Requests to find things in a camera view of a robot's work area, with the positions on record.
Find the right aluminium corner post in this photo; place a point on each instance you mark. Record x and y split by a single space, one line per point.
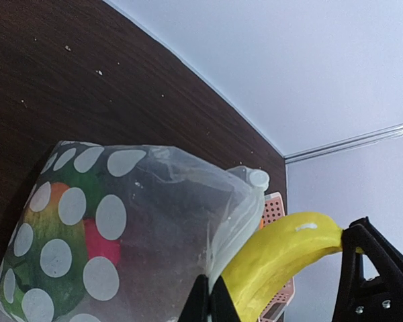
366 139

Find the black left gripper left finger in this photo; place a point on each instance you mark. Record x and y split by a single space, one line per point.
197 304

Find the green toy bell pepper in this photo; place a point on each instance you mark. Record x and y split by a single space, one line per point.
90 182

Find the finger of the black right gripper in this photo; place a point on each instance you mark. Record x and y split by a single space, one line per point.
371 281

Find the clear polka dot zip bag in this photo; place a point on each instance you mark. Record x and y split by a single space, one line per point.
176 217

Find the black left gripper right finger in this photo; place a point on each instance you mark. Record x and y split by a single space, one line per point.
221 306

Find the green orange toy mango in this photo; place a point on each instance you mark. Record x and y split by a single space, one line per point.
41 275

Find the yellow toy banana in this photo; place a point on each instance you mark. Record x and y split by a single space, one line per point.
275 254

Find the red toy apple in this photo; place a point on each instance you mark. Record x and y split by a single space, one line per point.
98 246

